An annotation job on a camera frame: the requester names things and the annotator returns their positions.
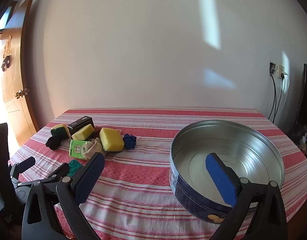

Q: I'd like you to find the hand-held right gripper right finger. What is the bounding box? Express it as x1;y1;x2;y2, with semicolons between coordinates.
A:
205;152;288;240

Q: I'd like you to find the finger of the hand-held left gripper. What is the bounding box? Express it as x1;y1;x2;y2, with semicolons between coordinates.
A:
43;162;70;187
9;157;36;181

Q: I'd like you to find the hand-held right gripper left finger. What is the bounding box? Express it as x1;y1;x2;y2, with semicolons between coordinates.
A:
22;152;105;240

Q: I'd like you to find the yellow green scouring sponge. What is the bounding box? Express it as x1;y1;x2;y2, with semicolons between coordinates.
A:
99;127;124;152
68;159;83;177
50;123;72;139
71;124;94;141

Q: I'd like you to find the green tissue packet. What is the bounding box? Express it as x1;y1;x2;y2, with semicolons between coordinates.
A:
68;139;90;159

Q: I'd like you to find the black sock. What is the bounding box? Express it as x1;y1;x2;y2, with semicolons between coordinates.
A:
45;135;65;151

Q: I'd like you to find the beige snack packet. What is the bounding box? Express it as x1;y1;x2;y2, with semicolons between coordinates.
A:
85;138;105;161

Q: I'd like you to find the round metal tin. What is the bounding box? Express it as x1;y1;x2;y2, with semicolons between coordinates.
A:
169;120;285;223

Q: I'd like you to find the black box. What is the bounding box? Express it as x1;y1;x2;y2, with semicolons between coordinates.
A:
67;116;94;136

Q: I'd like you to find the blue scrunchie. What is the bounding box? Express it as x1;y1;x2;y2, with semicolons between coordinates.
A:
123;133;137;150

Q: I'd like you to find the red striped cloth-covered desktop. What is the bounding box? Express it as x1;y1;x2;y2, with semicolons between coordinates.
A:
7;108;307;240

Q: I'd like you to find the wooden door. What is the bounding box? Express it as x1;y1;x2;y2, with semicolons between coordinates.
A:
0;0;40;147

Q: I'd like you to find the dark wooden television stand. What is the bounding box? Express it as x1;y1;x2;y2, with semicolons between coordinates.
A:
273;120;307;165

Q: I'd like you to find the black door ornament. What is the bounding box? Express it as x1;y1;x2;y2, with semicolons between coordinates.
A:
1;56;12;72

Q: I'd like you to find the gold door ornament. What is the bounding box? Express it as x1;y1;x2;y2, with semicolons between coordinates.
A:
3;35;13;58

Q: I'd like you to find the thin black cable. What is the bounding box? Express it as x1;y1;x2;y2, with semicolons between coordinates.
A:
275;76;286;123

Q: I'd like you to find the white cable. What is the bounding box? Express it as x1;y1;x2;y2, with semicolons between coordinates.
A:
283;73;290;105

